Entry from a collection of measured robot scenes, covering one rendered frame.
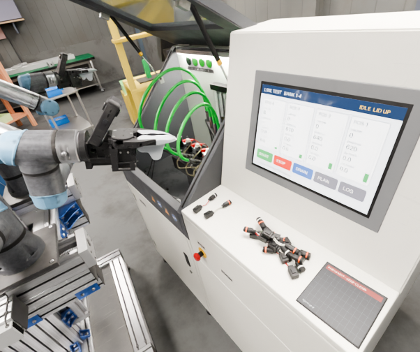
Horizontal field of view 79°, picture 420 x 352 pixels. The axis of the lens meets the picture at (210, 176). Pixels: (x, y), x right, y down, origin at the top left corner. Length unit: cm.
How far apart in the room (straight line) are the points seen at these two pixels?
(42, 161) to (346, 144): 72
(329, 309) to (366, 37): 65
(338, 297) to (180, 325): 126
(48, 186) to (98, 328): 127
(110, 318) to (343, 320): 137
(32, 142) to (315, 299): 76
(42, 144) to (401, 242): 85
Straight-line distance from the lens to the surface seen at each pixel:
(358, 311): 80
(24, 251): 104
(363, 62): 72
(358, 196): 77
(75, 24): 831
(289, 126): 81
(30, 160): 65
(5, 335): 110
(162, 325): 191
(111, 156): 61
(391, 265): 82
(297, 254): 84
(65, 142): 62
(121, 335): 174
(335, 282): 82
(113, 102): 58
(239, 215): 97
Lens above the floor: 167
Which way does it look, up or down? 36 degrees down
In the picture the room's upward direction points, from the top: 11 degrees counter-clockwise
